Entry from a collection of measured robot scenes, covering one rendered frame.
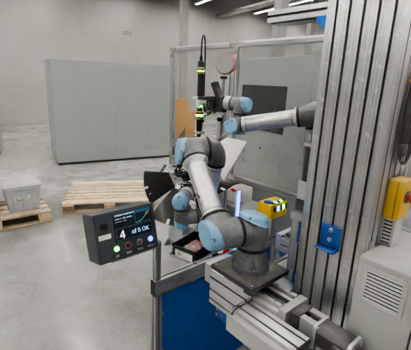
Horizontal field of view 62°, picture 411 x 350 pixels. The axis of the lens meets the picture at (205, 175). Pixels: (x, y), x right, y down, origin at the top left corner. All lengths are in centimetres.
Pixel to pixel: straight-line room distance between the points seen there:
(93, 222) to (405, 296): 105
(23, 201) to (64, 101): 311
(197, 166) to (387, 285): 79
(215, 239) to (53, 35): 1311
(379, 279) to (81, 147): 674
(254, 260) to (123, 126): 643
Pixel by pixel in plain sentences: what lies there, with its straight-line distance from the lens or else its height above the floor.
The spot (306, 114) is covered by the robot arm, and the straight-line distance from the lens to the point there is 162.
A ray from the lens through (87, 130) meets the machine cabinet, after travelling 740.
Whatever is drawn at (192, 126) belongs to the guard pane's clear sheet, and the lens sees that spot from 321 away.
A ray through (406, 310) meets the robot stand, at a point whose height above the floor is 112.
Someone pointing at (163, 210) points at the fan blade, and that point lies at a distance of 206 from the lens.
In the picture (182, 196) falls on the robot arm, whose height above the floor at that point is 121.
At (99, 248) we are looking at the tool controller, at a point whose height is 114.
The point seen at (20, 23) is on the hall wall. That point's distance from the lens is 1398.
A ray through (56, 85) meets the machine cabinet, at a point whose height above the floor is 157.
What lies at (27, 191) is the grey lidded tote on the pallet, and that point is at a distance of 460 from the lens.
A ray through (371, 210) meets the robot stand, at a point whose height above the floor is 137.
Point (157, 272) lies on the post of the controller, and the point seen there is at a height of 90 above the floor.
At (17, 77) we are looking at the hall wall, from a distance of 1388.
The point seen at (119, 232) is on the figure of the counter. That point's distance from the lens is 137.
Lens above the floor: 175
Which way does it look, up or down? 15 degrees down
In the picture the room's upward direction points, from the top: 2 degrees clockwise
